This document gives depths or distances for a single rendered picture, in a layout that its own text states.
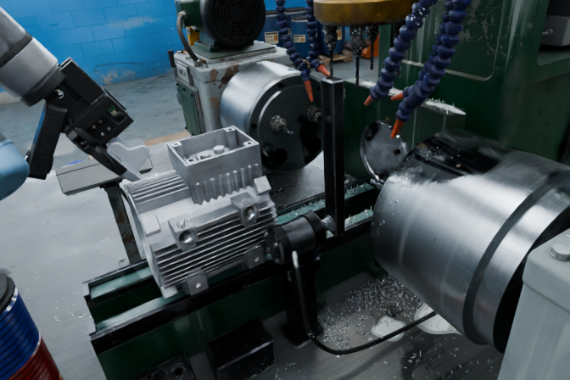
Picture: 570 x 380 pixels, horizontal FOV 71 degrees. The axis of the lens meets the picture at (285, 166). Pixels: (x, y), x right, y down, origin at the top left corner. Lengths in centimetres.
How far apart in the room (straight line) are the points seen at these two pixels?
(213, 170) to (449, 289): 36
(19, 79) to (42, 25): 551
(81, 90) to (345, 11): 40
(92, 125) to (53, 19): 549
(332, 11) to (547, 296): 48
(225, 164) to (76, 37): 557
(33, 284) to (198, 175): 58
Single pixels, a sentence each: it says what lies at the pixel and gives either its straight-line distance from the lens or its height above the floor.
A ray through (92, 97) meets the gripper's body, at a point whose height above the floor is 125.
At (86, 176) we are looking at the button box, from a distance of 86.
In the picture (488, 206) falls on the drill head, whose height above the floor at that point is 114.
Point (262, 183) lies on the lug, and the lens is 64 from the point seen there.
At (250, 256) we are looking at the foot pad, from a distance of 66.
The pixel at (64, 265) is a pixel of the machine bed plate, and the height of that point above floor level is 80.
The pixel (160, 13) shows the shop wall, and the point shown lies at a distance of 621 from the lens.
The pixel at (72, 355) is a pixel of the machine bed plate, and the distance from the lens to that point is 88.
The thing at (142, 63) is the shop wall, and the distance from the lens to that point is 624.
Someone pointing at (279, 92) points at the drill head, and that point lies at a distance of 92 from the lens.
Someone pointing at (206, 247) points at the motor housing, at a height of 103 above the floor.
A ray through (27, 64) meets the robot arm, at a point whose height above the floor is 131.
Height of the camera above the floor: 140
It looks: 27 degrees down
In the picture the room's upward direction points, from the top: 5 degrees counter-clockwise
